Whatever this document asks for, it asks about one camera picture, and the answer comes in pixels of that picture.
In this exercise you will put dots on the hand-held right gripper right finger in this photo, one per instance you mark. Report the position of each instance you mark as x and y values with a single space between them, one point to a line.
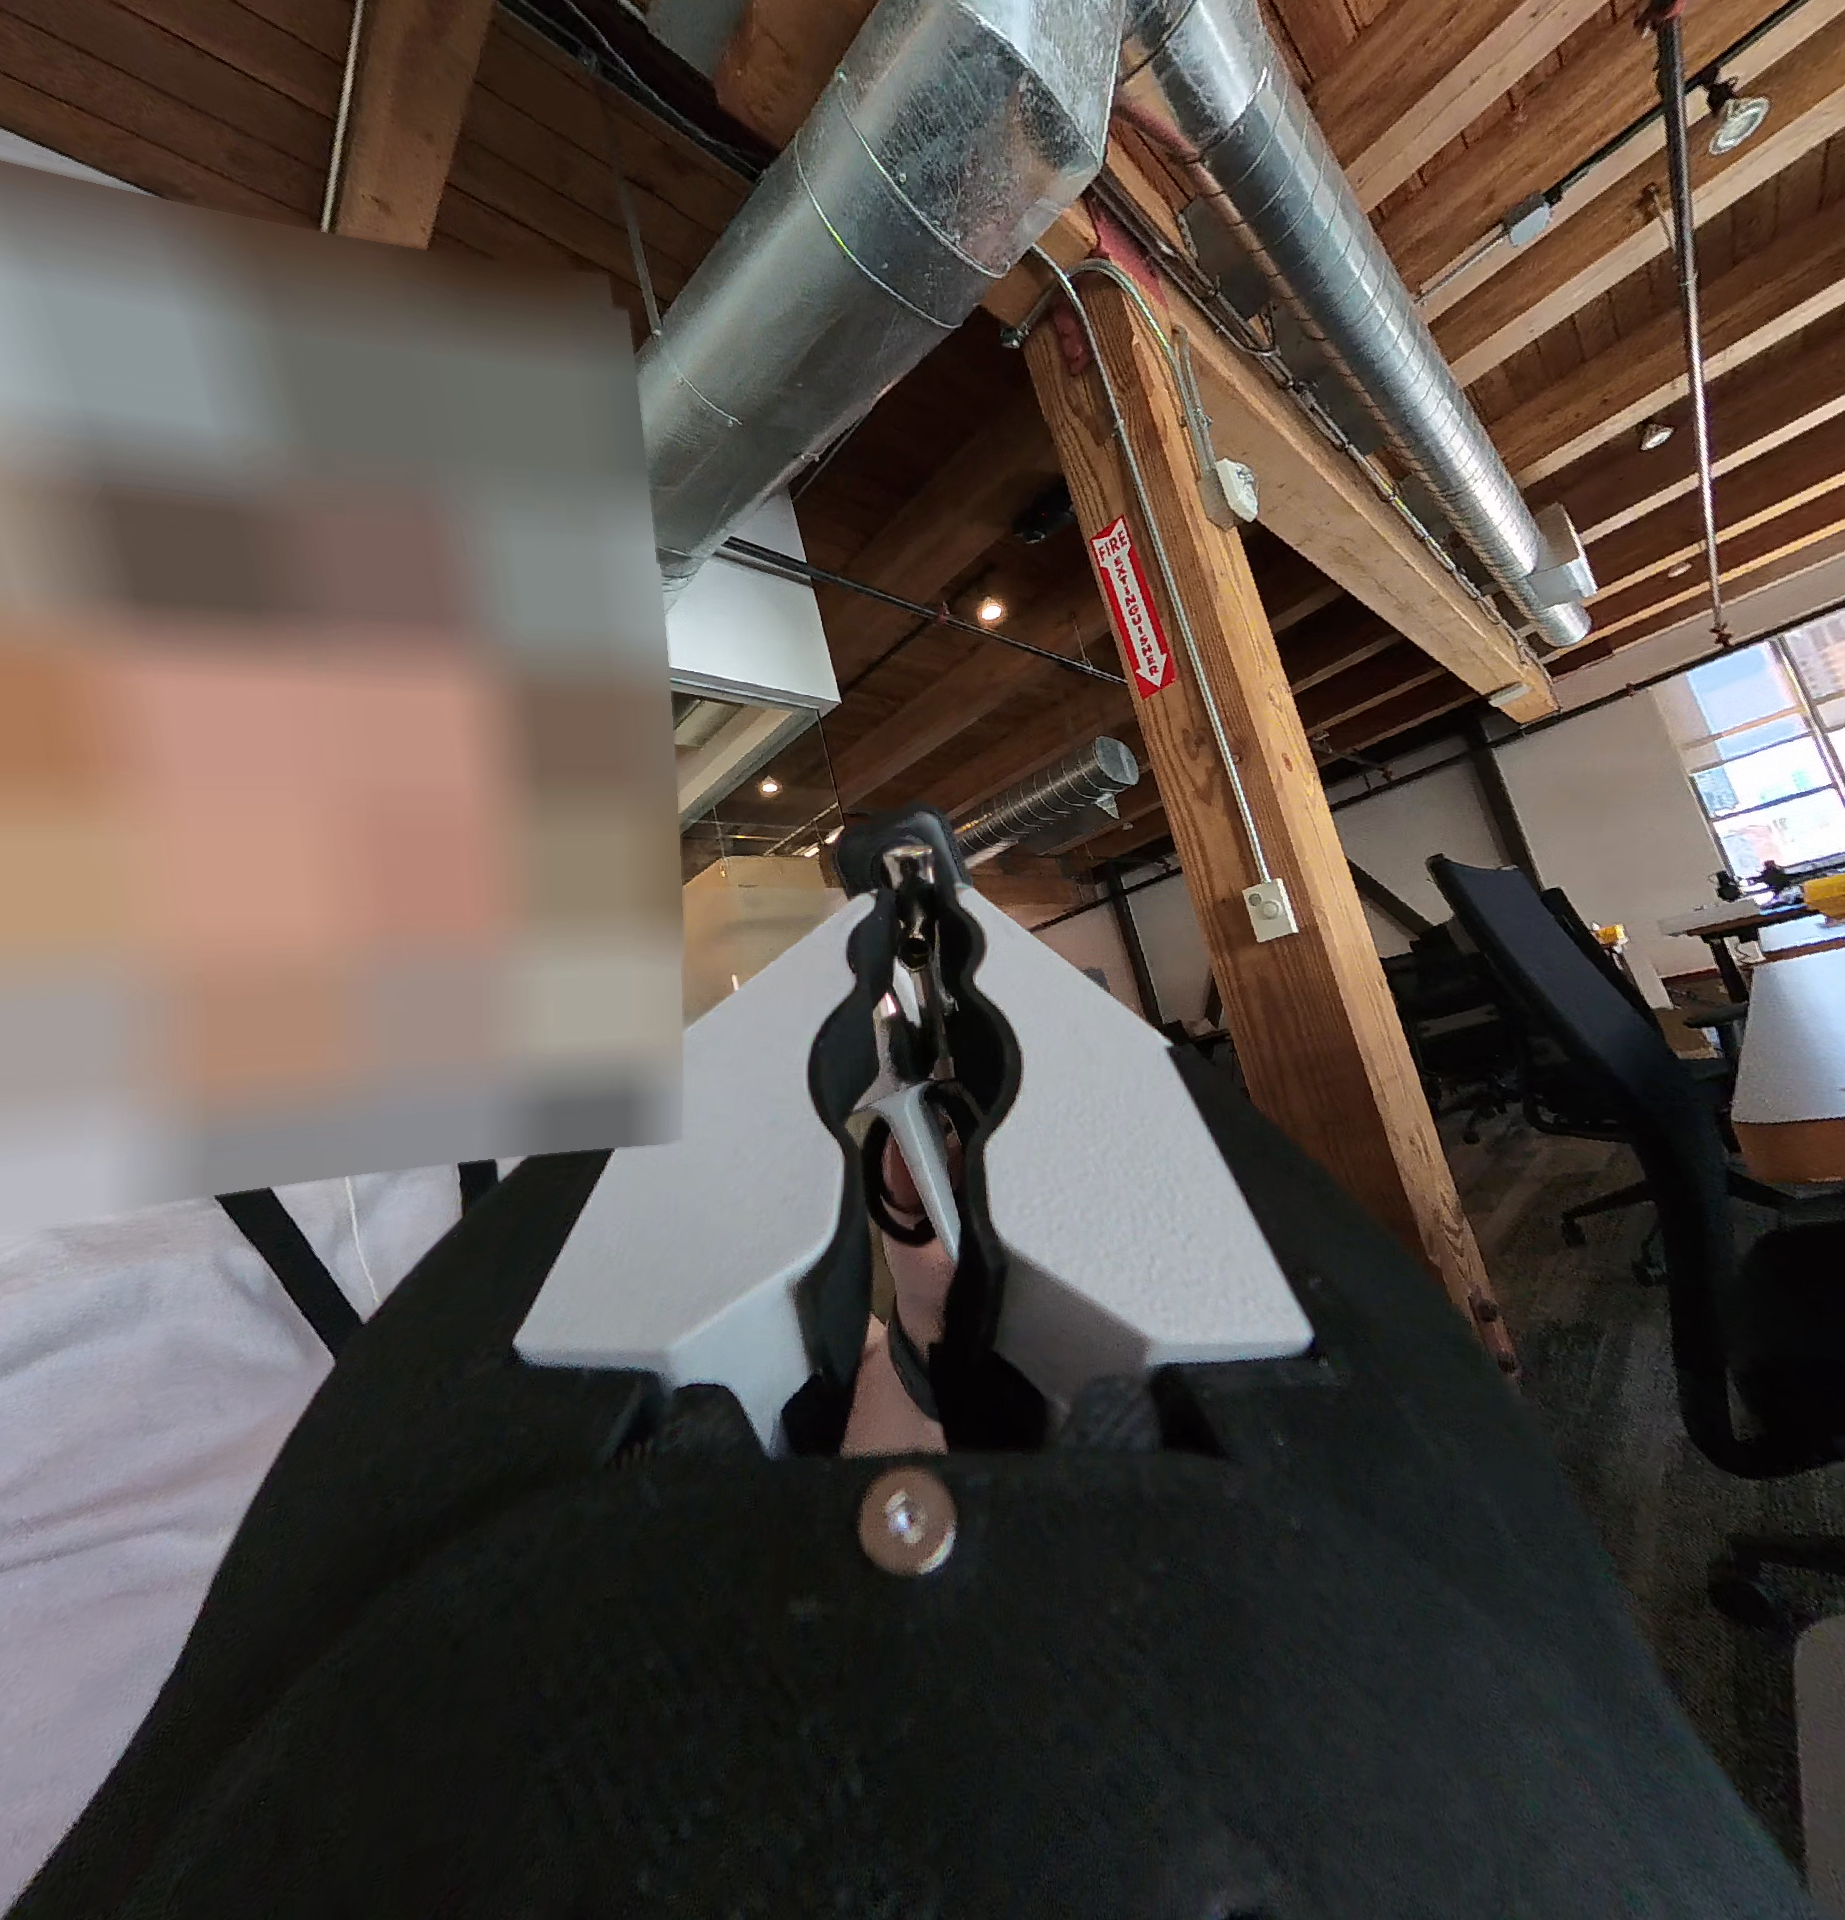
1148 1200

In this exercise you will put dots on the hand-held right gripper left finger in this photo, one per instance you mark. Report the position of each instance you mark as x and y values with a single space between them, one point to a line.
683 1200

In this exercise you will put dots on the white desk with wooden edge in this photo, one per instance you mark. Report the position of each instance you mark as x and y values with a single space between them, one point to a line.
1817 1050

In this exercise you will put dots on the person's left hand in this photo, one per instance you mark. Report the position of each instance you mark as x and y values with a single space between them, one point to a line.
901 1350

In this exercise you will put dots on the black mesh office chair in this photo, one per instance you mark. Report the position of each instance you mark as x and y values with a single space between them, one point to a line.
1643 1126

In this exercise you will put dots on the red fire extinguisher sign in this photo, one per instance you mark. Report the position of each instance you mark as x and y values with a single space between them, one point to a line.
1132 605

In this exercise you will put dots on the metal conduit pipe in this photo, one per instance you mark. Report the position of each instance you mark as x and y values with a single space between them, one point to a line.
1162 571

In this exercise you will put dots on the wooden ceiling beam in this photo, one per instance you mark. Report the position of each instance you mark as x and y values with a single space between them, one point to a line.
1342 496

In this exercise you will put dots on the arched window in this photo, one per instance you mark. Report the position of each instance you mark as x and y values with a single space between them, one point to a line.
1786 742

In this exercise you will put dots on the threaded metal rod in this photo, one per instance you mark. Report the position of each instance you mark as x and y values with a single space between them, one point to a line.
1690 300

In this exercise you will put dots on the ceiling spot lamp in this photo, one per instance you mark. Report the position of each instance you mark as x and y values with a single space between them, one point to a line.
1737 120

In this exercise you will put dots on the white wall switch box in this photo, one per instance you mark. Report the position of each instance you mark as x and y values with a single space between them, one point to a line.
1269 907

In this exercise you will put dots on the wooden support post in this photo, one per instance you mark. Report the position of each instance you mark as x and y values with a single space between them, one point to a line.
1253 841

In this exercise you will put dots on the small spiral silver duct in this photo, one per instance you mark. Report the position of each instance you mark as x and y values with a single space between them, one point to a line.
1051 790

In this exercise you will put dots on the long spiral silver duct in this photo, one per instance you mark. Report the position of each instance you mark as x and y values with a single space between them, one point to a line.
1342 300

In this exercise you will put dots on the large silver air duct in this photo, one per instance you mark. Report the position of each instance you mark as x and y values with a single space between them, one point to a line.
862 255

